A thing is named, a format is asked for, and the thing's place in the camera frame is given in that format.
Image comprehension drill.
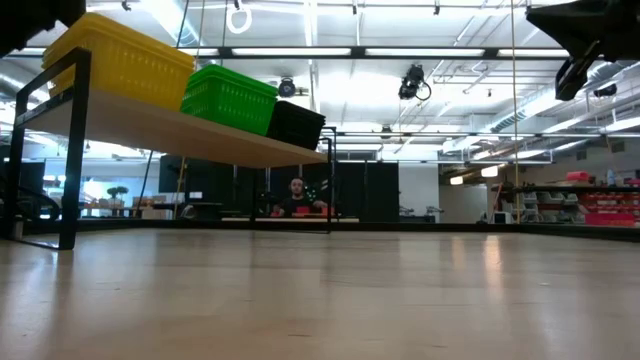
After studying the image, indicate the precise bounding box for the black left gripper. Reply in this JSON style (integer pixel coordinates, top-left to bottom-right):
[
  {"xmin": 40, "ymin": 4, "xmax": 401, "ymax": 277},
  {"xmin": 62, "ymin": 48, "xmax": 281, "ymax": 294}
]
[{"xmin": 0, "ymin": 0, "xmax": 87, "ymax": 57}]

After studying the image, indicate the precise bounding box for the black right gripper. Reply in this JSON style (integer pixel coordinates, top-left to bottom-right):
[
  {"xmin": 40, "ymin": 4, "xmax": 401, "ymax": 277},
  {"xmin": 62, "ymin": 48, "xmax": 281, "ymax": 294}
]
[{"xmin": 525, "ymin": 0, "xmax": 640, "ymax": 102}]

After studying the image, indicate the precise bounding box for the yellow plastic basket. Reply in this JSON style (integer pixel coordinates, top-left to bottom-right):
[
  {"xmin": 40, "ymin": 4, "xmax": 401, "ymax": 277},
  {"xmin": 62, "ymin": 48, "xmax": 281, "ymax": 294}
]
[
  {"xmin": 42, "ymin": 22, "xmax": 196, "ymax": 113},
  {"xmin": 42, "ymin": 12, "xmax": 196, "ymax": 64},
  {"xmin": 42, "ymin": 17, "xmax": 196, "ymax": 69}
]

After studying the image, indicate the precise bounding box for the green plastic basket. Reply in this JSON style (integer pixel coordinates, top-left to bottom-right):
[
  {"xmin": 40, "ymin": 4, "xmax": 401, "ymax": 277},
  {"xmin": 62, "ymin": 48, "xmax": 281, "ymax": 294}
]
[
  {"xmin": 184, "ymin": 63, "xmax": 279, "ymax": 101},
  {"xmin": 182, "ymin": 67, "xmax": 279, "ymax": 106},
  {"xmin": 180, "ymin": 72, "xmax": 279, "ymax": 137}
]

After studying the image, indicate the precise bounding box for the black plastic basket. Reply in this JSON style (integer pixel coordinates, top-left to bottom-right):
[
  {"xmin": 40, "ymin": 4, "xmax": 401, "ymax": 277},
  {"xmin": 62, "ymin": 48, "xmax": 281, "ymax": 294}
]
[
  {"xmin": 272, "ymin": 99, "xmax": 327, "ymax": 122},
  {"xmin": 266, "ymin": 107, "xmax": 327, "ymax": 151},
  {"xmin": 269, "ymin": 103, "xmax": 327, "ymax": 126}
]

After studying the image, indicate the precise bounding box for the long fluorescent light strip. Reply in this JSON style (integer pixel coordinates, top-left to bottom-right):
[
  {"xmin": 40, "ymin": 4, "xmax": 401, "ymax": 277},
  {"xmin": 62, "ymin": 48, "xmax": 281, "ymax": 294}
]
[
  {"xmin": 496, "ymin": 47, "xmax": 571, "ymax": 58},
  {"xmin": 364, "ymin": 46, "xmax": 487, "ymax": 58},
  {"xmin": 231, "ymin": 46, "xmax": 353, "ymax": 58}
]

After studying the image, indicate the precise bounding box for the metal rack with red bins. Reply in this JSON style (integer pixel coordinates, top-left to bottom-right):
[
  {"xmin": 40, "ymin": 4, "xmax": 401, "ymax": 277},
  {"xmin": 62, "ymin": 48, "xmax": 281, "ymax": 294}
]
[{"xmin": 579, "ymin": 188, "xmax": 640, "ymax": 229}]

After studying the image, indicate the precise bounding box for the black partition panel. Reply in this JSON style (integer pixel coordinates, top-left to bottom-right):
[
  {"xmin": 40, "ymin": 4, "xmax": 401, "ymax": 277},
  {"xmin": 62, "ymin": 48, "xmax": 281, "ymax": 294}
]
[{"xmin": 158, "ymin": 154, "xmax": 401, "ymax": 225}]

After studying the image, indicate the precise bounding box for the black round hanging device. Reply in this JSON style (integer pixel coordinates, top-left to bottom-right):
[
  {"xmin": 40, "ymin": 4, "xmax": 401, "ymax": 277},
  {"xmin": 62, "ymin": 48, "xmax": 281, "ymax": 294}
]
[{"xmin": 277, "ymin": 76, "xmax": 298, "ymax": 99}]

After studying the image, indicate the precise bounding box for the person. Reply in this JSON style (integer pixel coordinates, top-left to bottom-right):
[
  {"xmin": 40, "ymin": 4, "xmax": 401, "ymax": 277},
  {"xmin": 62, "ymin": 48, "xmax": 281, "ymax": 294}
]
[{"xmin": 276, "ymin": 176, "xmax": 330, "ymax": 219}]

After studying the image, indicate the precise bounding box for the silver ventilation duct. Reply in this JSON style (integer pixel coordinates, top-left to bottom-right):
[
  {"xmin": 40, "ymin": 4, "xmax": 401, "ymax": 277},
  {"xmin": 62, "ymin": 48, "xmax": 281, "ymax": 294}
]
[{"xmin": 492, "ymin": 64, "xmax": 640, "ymax": 135}]

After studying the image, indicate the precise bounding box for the black hanging camera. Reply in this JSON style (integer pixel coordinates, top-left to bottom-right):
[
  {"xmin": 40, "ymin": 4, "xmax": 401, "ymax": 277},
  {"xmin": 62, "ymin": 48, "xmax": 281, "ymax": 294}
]
[{"xmin": 397, "ymin": 63, "xmax": 433, "ymax": 102}]

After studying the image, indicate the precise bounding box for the wooden shelf with black frame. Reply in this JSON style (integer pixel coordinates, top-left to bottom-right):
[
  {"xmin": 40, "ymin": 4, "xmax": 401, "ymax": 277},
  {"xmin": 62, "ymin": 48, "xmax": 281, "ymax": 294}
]
[{"xmin": 3, "ymin": 47, "xmax": 337, "ymax": 251}]

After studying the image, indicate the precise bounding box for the black aluminium table frame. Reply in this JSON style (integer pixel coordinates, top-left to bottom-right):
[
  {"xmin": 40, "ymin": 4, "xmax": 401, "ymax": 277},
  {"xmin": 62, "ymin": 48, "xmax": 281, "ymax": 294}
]
[{"xmin": 0, "ymin": 217, "xmax": 640, "ymax": 245}]

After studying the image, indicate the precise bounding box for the white hanging ring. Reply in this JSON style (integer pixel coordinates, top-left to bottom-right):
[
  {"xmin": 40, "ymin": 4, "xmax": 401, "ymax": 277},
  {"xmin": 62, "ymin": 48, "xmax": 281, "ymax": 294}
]
[{"xmin": 224, "ymin": 0, "xmax": 255, "ymax": 36}]

